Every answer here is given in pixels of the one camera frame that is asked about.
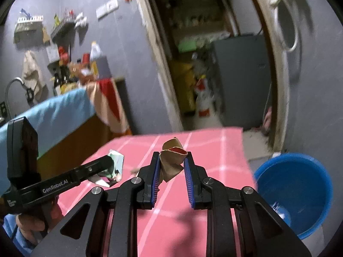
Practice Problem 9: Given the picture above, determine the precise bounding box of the wooden cabinet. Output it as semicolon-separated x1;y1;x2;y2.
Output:
38;112;126;180

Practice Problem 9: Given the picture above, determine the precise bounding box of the green box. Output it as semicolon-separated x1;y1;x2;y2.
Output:
177;38;212;53

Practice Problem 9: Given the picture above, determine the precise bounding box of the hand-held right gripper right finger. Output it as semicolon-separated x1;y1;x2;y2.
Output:
184;151;313;257

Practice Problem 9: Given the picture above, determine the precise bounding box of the large oil bottle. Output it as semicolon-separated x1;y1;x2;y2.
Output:
90;41;111;79

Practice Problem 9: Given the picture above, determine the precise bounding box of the beige hanging rag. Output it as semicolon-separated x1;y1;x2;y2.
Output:
21;50;46;99

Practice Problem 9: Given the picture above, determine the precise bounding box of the red beige towel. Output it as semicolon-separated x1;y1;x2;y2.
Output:
86;78;132;136

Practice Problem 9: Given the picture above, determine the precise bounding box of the wall rack with white rail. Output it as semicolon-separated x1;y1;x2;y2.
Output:
13;15;45;45

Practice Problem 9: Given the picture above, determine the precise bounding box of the light blue cloth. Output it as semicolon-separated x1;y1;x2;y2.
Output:
0;87;96;190

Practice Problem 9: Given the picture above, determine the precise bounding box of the white red printed sack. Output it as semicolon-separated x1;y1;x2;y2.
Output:
194;75;223;127

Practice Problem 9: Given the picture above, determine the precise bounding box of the blue plastic bucket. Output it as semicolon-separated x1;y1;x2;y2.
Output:
253;152;334;241

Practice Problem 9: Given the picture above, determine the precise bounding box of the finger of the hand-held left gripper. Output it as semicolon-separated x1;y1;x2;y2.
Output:
75;155;115;185

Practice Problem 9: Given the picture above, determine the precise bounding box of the white wall switch panel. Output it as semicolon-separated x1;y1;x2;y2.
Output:
96;0;119;19

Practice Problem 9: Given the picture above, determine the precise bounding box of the dark wall shelf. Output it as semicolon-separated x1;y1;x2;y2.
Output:
50;16;77;43

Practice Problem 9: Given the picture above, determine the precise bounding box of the pink checked cloth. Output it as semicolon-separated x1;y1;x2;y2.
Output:
55;127;258;257

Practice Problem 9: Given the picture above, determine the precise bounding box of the yellow bag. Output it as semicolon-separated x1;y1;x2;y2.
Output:
170;60;196;113

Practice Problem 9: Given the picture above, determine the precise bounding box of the person's left hand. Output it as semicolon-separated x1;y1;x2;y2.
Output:
15;195;64;244

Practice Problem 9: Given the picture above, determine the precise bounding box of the person's left forearm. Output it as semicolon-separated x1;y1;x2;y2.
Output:
3;214;35;257

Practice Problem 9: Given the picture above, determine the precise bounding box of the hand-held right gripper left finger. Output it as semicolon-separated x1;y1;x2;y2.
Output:
32;151;161;257

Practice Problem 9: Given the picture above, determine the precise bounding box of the white plastic hoop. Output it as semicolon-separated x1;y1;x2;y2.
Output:
275;0;301;55

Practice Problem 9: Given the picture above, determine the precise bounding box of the metal faucet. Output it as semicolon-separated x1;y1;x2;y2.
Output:
5;77;35;118

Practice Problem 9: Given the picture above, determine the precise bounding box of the green white paper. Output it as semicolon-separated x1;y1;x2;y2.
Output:
91;150;125;188

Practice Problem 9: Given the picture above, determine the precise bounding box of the brown paper scrap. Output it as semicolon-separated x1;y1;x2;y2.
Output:
159;136;189;184

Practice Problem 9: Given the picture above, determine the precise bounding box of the grey appliance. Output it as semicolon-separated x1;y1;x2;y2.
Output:
212;33;272;129

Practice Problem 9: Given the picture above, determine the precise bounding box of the wooden door frame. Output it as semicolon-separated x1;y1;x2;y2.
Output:
131;0;292;153

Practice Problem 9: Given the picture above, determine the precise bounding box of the dark sauce bottle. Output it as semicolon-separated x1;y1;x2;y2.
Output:
54;66;68;88

